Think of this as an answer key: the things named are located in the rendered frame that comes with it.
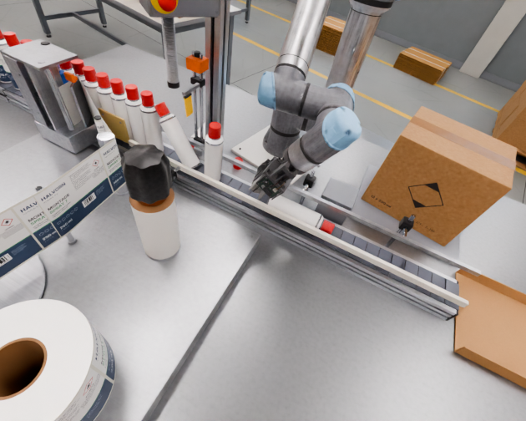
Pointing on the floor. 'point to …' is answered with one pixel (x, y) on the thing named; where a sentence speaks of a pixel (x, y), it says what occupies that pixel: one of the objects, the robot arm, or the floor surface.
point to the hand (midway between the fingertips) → (256, 187)
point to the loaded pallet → (524, 122)
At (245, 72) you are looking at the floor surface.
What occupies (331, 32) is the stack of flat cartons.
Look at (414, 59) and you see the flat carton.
